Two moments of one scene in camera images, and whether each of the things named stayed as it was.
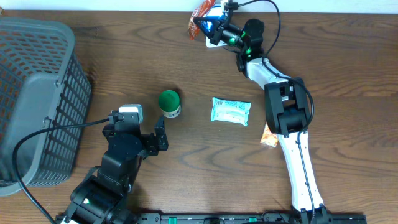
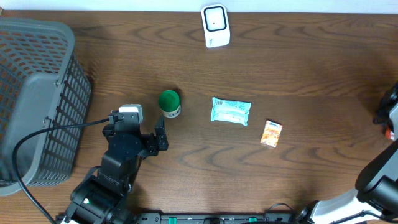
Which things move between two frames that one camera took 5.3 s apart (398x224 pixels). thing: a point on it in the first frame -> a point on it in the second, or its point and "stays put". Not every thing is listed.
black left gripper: x=152 y=142 stays put
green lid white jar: x=170 y=104 stays put
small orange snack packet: x=268 y=137 stays put
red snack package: x=201 y=11 -> x=390 y=135
